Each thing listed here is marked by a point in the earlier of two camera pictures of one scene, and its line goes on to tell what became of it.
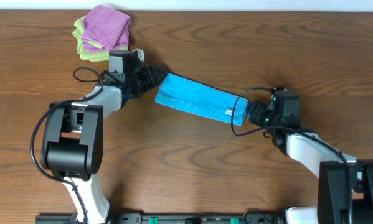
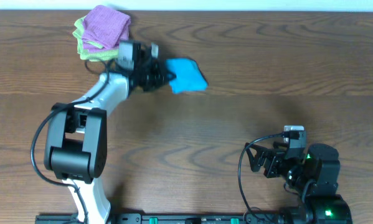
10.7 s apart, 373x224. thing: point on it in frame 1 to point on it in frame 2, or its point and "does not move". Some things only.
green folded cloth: (86, 55) does not move
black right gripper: (254, 111) to (269, 162)
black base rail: (167, 218) does not move
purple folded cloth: (106, 27) does not move
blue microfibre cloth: (176, 91) to (188, 77)
